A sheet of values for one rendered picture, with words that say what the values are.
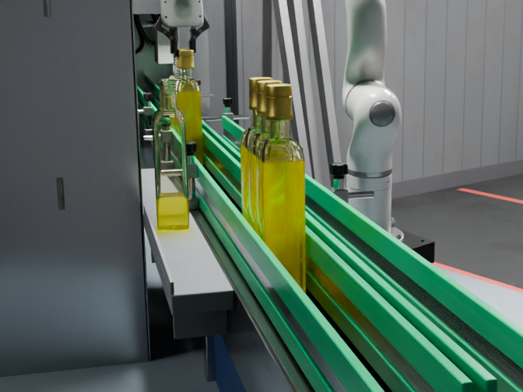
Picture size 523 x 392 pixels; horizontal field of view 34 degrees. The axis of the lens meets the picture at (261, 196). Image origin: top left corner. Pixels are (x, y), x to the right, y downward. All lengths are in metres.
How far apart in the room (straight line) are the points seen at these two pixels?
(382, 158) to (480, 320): 1.36
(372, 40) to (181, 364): 0.95
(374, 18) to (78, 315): 1.03
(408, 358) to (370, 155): 1.42
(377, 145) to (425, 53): 4.38
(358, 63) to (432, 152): 4.52
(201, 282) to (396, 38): 5.20
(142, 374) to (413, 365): 0.94
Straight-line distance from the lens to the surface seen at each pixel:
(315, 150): 5.37
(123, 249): 1.65
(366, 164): 2.21
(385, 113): 2.12
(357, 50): 2.18
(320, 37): 5.42
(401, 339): 0.83
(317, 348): 0.85
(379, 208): 2.25
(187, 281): 1.23
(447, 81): 6.74
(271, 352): 0.99
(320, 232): 1.16
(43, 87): 1.59
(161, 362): 1.72
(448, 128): 6.80
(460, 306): 0.93
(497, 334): 0.86
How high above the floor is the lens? 1.43
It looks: 13 degrees down
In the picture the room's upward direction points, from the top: 1 degrees counter-clockwise
